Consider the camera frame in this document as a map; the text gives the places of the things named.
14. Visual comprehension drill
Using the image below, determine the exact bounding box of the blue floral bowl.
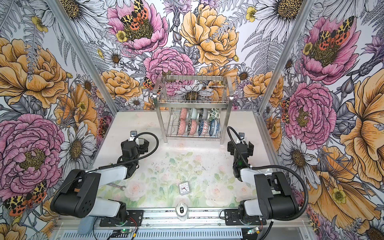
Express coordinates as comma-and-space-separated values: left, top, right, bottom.
209, 119, 220, 137

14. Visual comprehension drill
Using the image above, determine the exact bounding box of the blue triangle pattern bowl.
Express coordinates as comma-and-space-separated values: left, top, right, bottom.
198, 120, 210, 136

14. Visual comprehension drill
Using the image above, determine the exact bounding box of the black white floral bowl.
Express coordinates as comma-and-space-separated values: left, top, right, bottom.
177, 119, 188, 136
180, 108, 189, 120
188, 120, 198, 136

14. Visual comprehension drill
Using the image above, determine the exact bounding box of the dark navy fan pattern bowl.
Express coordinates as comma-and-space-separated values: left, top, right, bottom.
199, 108, 210, 122

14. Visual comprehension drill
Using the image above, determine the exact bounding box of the green leaf pattern bowl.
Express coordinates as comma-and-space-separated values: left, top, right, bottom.
208, 108, 221, 122

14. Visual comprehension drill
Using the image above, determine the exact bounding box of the mint green bowl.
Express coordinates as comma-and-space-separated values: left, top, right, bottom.
188, 108, 199, 121

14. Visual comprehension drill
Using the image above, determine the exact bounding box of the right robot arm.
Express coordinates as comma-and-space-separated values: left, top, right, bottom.
228, 141, 303, 225

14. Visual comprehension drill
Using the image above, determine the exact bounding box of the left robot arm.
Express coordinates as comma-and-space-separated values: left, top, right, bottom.
50, 138, 149, 223

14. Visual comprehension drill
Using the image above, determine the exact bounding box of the steel two-tier dish rack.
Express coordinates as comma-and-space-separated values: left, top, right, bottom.
152, 75, 234, 144

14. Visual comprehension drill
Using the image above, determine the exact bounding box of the steel wrench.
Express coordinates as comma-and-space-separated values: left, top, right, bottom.
107, 183, 126, 191

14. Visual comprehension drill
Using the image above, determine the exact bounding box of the small white square clock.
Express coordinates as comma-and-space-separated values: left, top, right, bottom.
179, 181, 191, 196

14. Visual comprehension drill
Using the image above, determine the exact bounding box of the silver can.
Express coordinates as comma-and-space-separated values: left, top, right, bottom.
176, 202, 189, 222

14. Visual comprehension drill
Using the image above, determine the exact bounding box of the green circuit board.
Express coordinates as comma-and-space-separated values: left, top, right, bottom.
247, 227, 261, 235

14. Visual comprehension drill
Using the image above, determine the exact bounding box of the grey blue sponge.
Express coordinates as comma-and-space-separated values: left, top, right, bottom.
78, 216, 97, 235

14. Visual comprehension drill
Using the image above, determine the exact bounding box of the right black corrugated cable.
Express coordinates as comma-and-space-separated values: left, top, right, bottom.
226, 126, 310, 222

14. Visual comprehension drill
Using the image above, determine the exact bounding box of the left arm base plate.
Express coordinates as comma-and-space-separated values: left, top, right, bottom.
100, 210, 144, 227

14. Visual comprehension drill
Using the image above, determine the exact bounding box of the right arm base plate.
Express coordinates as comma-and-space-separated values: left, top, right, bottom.
223, 209, 267, 226

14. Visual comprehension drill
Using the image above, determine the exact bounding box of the aluminium mounting rail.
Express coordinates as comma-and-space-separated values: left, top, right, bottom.
53, 206, 310, 230

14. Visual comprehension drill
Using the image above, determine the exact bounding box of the white vented cable duct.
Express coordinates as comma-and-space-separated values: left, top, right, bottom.
54, 228, 243, 240

